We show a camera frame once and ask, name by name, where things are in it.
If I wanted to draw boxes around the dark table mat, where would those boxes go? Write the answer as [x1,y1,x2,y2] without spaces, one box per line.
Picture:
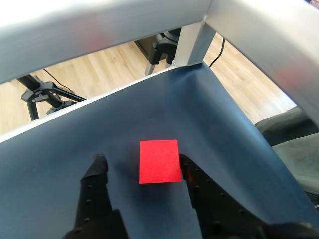
[0,62,317,239]

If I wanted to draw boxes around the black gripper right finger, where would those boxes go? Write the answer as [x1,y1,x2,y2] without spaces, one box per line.
[178,153,319,239]

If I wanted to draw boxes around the red cube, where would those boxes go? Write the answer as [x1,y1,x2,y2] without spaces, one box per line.
[138,139,182,185]

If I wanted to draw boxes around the thin black floor cable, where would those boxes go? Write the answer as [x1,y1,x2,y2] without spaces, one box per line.
[42,68,76,95]

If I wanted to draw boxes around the grey-green fabric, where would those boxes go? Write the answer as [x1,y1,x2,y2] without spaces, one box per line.
[271,133,319,208]

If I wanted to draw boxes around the black stand with silver leg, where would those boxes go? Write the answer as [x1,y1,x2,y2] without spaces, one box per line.
[144,28,182,77]

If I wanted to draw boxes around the aluminium frame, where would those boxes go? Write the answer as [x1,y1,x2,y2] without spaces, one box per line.
[0,0,319,121]

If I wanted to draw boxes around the dark olive fabric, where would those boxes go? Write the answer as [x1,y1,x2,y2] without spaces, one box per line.
[254,106,313,145]

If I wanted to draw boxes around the black tripod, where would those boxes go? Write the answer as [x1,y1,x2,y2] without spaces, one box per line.
[16,73,88,122]

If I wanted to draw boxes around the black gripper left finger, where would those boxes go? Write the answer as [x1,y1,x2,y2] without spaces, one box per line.
[63,153,129,239]

